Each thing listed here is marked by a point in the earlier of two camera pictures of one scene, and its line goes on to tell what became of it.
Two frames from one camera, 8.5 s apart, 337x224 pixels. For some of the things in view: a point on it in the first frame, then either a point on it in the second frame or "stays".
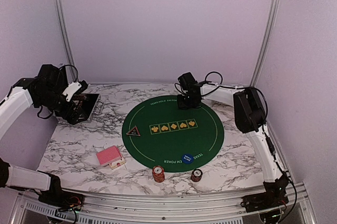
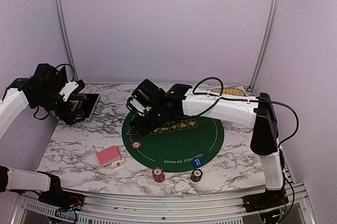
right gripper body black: x=187 y=103 → x=156 y=120
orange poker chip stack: x=158 y=173 stays
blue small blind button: x=187 y=158 → x=197 y=162
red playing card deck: x=109 y=155 stays
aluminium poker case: x=89 y=105 stays
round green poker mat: x=158 y=132 stays
